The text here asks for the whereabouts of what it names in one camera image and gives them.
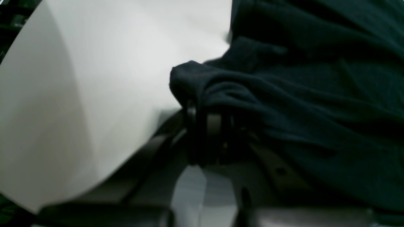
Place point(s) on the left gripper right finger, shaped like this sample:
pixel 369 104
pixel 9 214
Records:
pixel 284 197

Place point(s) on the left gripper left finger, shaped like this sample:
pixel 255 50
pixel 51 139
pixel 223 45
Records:
pixel 140 192

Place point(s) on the black long-sleeve t-shirt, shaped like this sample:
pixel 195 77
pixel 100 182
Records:
pixel 322 82

